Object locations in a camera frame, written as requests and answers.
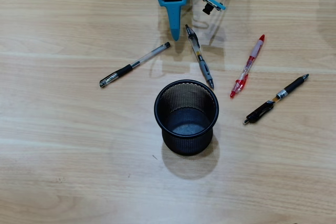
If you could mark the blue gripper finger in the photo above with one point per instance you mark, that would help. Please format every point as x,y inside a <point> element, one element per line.
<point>174,19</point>

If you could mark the clear pen with black cap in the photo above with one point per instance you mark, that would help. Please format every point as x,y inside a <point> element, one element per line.
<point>126,69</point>

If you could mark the red retractable pen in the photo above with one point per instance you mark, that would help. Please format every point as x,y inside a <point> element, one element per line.
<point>250,60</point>

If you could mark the black retractable pen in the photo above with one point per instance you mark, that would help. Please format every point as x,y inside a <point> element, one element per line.
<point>291,86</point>

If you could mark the black mesh pen holder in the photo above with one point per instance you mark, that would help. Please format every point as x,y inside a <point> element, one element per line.
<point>189,145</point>

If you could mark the wrist camera on blue mount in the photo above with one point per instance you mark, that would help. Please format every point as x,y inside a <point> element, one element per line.
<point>214,2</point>

